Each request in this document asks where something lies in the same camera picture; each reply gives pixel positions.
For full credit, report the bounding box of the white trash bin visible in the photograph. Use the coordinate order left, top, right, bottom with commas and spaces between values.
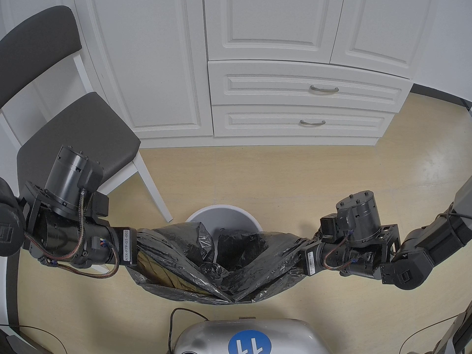
184, 205, 263, 265

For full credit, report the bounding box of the white chair grey seat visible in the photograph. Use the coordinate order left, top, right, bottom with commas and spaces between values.
0, 6, 174, 272

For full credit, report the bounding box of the black plastic bag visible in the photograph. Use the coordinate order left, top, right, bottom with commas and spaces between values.
127, 223, 321, 304

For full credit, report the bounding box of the black cable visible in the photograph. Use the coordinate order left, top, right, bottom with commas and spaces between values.
168, 307, 211, 354
400, 313, 465, 354

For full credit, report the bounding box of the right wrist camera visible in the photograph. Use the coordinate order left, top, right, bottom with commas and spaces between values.
319, 215, 339, 242

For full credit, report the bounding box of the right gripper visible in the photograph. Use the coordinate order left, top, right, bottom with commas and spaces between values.
302, 241, 360, 277

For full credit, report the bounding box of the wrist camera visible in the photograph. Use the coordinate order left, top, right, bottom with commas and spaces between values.
92, 191, 110, 218
319, 215, 339, 242

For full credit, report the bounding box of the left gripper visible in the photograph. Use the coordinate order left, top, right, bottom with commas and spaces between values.
63, 216, 138, 269

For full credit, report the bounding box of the white wardrobe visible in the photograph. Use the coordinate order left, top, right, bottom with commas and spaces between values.
70, 0, 441, 149

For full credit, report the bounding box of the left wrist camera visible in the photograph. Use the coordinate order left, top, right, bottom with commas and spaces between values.
92, 191, 110, 218

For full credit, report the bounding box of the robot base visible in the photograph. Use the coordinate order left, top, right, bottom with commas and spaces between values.
173, 317, 332, 354

